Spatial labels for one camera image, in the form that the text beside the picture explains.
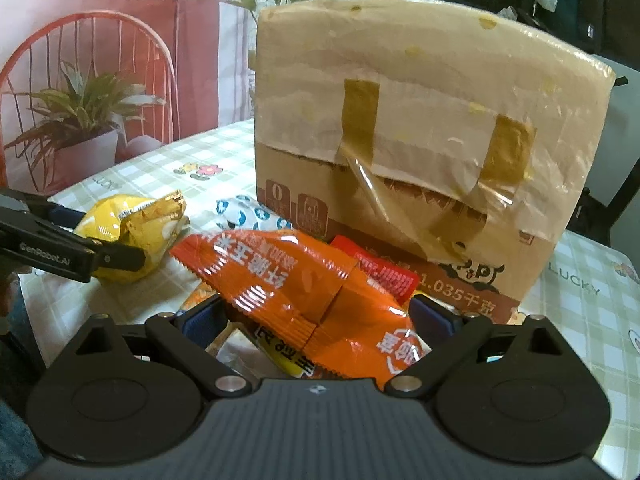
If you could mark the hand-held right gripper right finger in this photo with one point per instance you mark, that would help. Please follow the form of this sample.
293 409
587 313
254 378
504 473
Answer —
436 321

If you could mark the orange snack packet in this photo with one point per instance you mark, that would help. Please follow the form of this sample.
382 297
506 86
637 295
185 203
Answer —
300 280

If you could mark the white blue-print packet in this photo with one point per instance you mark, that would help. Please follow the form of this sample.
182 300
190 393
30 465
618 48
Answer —
250 217

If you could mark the printed backdrop cloth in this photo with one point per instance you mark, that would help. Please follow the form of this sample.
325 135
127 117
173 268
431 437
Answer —
100 35

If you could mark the blue denim clothing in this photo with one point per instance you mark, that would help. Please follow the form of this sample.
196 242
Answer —
17 435

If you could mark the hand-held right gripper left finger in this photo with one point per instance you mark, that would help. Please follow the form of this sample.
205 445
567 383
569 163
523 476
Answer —
200 319

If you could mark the taped cardboard box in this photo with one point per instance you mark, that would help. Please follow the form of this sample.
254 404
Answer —
425 125

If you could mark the black metal frame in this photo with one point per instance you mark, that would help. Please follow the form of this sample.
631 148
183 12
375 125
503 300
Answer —
595 210

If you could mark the checked tablecloth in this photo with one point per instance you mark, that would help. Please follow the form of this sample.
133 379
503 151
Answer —
150 170

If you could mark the white yellow snack packet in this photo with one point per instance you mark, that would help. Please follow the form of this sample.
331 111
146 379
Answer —
280 355

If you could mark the red white-label snack packet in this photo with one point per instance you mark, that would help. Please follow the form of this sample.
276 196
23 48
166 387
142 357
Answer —
385 270

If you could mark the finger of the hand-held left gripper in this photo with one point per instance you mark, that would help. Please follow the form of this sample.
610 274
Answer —
117 258
65 216

